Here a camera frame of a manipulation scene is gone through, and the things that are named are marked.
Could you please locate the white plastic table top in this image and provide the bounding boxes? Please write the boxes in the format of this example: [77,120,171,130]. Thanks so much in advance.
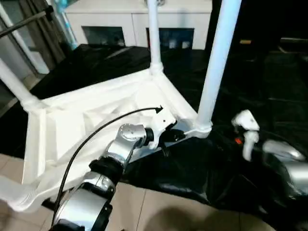
[14,67,214,213]

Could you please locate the black plastic mat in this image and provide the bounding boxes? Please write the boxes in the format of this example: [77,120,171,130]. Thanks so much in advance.
[0,43,308,217]

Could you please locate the black draped furniture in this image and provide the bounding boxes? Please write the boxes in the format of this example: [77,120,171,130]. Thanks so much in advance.
[206,0,308,53]

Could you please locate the white sideboard cabinet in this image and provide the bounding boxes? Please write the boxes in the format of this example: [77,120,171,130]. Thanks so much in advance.
[64,0,214,50]

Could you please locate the black parts in clear bag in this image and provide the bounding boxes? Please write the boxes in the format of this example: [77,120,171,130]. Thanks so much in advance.
[144,0,167,7]

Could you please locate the blue white plastic package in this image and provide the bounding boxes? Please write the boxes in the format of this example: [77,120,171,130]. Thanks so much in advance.
[52,0,79,50]

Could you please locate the grey curtain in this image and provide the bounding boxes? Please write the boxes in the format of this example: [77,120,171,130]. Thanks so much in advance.
[19,0,68,70]

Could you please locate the metal rod with black knob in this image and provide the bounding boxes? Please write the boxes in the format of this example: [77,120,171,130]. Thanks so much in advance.
[0,6,55,38]

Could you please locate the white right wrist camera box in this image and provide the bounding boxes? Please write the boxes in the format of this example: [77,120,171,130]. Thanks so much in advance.
[231,109,260,162]

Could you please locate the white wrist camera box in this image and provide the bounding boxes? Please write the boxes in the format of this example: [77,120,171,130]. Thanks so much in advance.
[149,110,178,150]
[231,109,260,162]

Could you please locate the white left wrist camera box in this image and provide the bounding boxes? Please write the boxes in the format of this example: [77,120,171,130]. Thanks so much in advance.
[149,110,178,150]

